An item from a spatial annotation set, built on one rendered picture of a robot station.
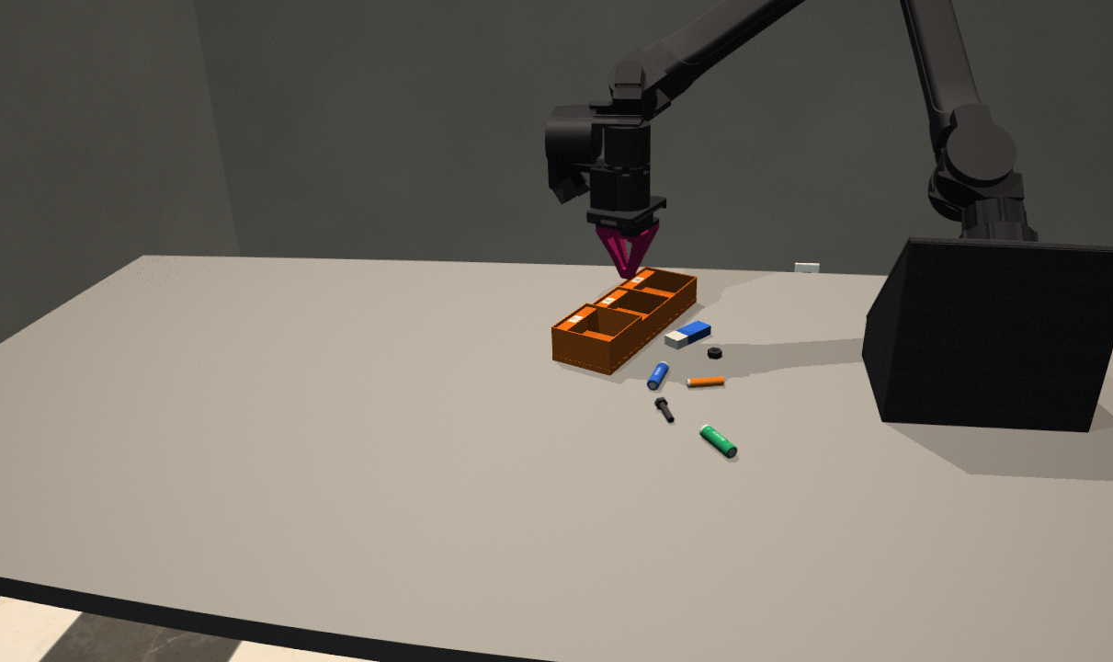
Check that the blue aa battery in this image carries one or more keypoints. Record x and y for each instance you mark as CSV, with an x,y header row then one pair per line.
x,y
658,375

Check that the orange battery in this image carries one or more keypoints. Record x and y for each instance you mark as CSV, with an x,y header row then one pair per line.
x,y
705,382

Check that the green aa battery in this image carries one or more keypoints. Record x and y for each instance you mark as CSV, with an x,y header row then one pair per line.
x,y
718,441

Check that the orange rack of three bins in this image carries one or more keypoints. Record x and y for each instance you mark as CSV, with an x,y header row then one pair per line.
x,y
602,339

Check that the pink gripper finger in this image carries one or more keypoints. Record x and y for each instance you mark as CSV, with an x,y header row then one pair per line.
x,y
622,248
606,236

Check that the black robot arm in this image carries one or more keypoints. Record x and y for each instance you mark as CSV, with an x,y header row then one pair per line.
x,y
973,186

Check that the black hex bolt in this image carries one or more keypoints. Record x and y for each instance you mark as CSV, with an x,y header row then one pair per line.
x,y
661,403

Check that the blue rectangular block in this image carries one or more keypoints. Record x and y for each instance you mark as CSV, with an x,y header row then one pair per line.
x,y
687,335

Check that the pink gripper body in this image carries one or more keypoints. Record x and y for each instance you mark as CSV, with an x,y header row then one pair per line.
x,y
634,204

